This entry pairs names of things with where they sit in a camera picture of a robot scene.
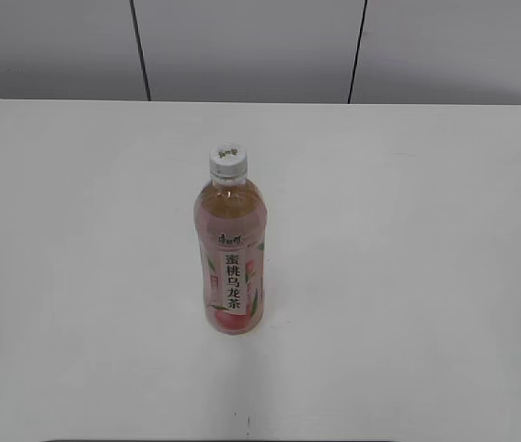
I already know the peach oolong tea bottle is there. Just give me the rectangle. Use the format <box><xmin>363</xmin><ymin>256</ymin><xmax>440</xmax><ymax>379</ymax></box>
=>
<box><xmin>193</xmin><ymin>176</ymin><xmax>268</xmax><ymax>334</ymax></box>

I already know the white bottle cap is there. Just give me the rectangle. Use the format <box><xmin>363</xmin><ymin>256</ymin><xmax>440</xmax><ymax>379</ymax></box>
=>
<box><xmin>209</xmin><ymin>143</ymin><xmax>248</xmax><ymax>179</ymax></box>

